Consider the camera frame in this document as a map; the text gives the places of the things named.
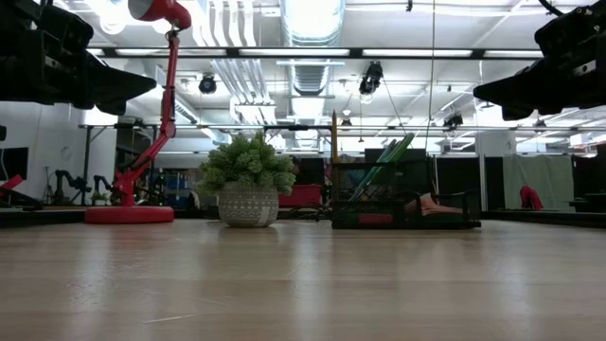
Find green handled scissors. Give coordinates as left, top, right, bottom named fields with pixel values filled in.
left=362, top=131, right=418, bottom=195

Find teal pencil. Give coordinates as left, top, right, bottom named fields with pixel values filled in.
left=348, top=137, right=400, bottom=204

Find pale pink object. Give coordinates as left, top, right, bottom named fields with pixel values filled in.
left=418, top=191, right=464, bottom=215

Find black hanging ceiling camera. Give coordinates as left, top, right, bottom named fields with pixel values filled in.
left=358, top=61, right=384, bottom=96

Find red chair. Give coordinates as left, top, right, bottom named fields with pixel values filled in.
left=519, top=185, right=545, bottom=211

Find thin hanging wire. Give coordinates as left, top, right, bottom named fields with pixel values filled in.
left=427, top=0, right=437, bottom=153

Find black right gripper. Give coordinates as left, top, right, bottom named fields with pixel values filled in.
left=472, top=0, right=606, bottom=121

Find green plant in patterned pot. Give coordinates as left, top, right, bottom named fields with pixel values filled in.
left=196, top=132, right=298, bottom=229

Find black monitor screen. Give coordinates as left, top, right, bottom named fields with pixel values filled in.
left=0, top=146, right=29, bottom=181

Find white column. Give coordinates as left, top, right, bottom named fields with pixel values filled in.
left=474, top=130, right=518, bottom=210

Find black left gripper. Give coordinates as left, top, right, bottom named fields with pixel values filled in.
left=0, top=0, right=157, bottom=117

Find black metal stand frame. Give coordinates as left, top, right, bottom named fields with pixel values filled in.
left=262, top=124, right=335, bottom=219

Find black mesh desk organizer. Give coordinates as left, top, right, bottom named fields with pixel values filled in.
left=330, top=159, right=483, bottom=231

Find red storage bin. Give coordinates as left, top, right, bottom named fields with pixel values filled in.
left=278, top=184, right=326, bottom=208

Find grey partition curtain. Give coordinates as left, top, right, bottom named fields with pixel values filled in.
left=502, top=153, right=575, bottom=212

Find black round ceiling camera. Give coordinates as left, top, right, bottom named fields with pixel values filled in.
left=197, top=73, right=218, bottom=95

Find red desk lamp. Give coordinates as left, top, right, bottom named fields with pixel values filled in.
left=83, top=0, right=193, bottom=225

